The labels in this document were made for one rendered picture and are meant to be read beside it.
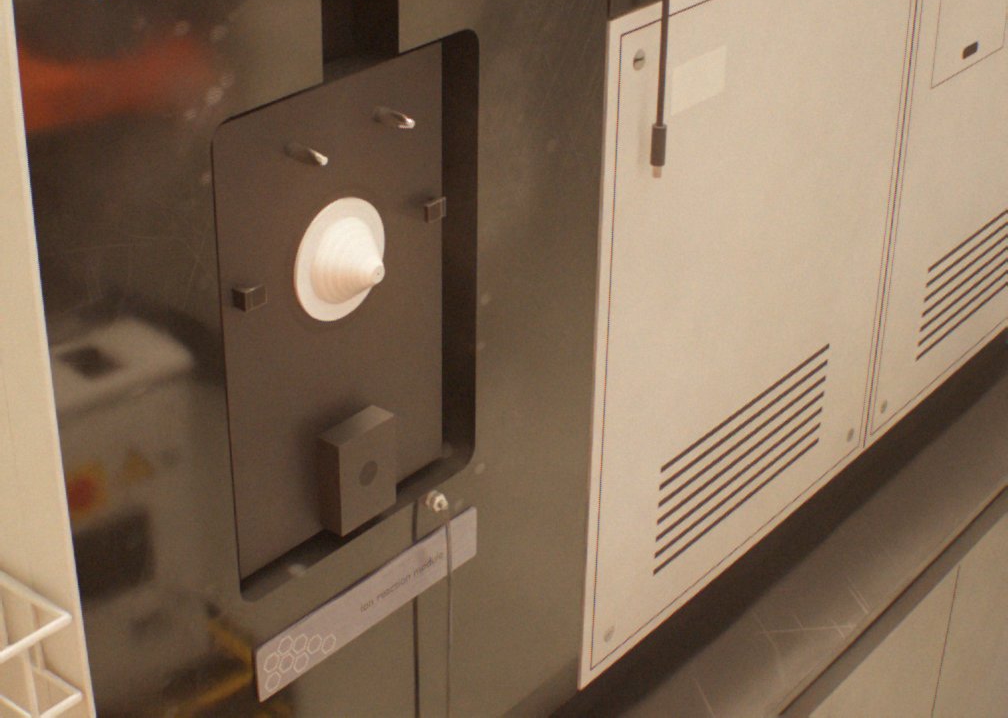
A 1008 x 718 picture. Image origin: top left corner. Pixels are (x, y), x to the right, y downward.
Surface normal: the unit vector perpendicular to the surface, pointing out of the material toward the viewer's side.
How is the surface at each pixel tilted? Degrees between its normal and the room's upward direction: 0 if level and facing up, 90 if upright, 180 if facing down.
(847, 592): 0
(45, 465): 90
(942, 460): 0
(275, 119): 90
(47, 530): 90
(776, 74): 90
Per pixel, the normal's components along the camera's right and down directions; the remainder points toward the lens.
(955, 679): 0.78, 0.29
